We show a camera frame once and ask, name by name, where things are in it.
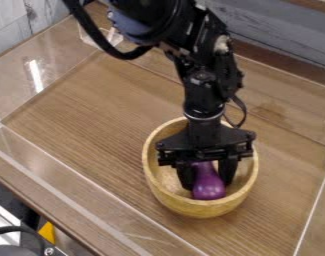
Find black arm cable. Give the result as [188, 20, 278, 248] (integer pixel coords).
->
[61, 0, 154, 62]

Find clear acrylic corner bracket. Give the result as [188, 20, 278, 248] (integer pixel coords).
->
[77, 26, 123, 50]

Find yellow warning sticker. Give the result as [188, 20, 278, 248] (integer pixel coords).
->
[39, 222, 56, 244]

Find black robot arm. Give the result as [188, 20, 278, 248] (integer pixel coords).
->
[104, 0, 255, 190]

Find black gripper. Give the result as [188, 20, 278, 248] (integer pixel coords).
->
[155, 118, 256, 191]

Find purple toy eggplant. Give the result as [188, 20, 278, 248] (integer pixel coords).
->
[191, 162, 226, 200]

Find brown wooden bowl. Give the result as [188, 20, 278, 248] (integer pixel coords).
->
[142, 117, 259, 219]

